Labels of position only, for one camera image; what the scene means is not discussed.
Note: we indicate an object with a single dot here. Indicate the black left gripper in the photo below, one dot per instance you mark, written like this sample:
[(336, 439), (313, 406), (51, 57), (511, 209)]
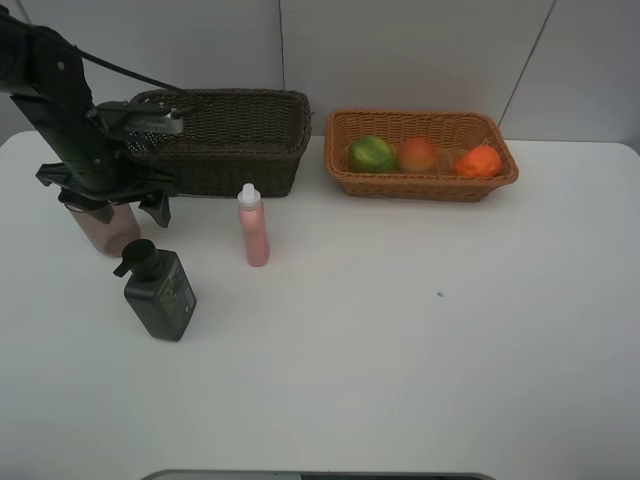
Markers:
[(97, 165)]

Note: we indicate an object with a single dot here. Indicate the translucent pink plastic cup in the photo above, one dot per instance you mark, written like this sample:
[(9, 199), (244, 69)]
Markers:
[(109, 229)]

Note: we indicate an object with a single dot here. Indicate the pink bottle white cap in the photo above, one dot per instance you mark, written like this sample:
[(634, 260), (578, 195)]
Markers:
[(253, 224)]

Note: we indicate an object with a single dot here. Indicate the green lime fruit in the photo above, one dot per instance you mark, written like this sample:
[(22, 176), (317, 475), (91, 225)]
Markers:
[(371, 154)]

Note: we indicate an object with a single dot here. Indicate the red yellow peach fruit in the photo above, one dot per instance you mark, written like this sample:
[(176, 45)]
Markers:
[(417, 155)]

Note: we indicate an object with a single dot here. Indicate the orange tangerine fruit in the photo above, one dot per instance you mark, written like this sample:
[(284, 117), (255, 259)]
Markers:
[(482, 161)]

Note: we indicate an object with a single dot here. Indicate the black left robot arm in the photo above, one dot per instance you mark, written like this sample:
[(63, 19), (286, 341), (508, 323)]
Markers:
[(44, 77)]

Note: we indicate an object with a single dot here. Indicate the dark green pump bottle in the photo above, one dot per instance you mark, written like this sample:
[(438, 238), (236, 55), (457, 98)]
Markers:
[(158, 289)]

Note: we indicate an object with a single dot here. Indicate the dark brown wicker basket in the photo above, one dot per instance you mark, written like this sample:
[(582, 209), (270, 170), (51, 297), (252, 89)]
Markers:
[(231, 137)]

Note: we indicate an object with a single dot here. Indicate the orange wicker basket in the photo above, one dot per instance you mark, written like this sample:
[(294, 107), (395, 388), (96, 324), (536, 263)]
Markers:
[(454, 135)]

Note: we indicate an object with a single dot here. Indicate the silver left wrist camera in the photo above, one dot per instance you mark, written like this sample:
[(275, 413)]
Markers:
[(140, 118)]

